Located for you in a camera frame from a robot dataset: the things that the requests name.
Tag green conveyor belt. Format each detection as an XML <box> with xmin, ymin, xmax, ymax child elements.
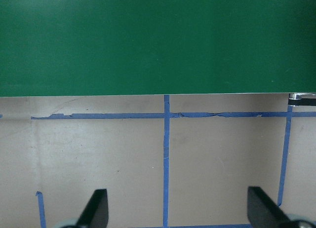
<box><xmin>0</xmin><ymin>0</ymin><xmax>316</xmax><ymax>97</ymax></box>

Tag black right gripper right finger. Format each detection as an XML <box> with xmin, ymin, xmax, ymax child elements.
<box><xmin>247</xmin><ymin>187</ymin><xmax>294</xmax><ymax>228</ymax></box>

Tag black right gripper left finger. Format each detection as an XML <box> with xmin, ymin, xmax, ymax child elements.
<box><xmin>76</xmin><ymin>189</ymin><xmax>109</xmax><ymax>228</ymax></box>

